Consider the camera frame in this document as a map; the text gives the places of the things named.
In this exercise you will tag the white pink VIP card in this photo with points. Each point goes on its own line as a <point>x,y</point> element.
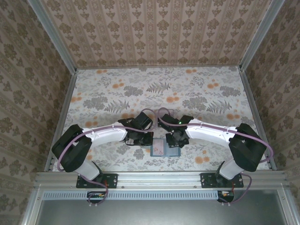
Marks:
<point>159,147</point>

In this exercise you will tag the teal card holder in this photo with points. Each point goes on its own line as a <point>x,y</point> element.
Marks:
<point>172,152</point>

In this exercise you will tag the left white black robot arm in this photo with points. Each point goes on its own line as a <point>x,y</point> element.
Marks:
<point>105,136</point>

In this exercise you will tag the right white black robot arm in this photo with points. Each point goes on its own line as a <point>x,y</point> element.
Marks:
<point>211,133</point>

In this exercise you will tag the floral table covering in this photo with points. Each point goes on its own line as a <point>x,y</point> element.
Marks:
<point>117,93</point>

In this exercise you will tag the black connector box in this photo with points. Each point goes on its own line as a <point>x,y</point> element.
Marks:
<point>226,195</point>
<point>95,196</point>

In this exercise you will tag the grey metal panel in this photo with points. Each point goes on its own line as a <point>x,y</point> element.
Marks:
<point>159,213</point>

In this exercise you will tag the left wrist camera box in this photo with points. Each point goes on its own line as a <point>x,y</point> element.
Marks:
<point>143,120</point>

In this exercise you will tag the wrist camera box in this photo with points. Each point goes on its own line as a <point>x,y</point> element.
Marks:
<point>143,120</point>
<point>170,120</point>

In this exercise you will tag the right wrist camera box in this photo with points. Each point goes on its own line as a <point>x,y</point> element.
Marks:
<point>170,120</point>

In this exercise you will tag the aluminium mounting rail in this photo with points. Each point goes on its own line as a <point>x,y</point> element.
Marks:
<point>159,179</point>

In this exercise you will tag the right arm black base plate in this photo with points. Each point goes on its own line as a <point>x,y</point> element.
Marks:
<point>207,180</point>

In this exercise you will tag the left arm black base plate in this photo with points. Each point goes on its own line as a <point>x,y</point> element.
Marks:
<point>110,180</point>

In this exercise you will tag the aluminium table side rail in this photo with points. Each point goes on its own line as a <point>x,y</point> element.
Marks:
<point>253,105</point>
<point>65,105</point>

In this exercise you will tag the aluminium frame post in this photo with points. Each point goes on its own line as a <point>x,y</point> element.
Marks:
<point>260,35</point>
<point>56,39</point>

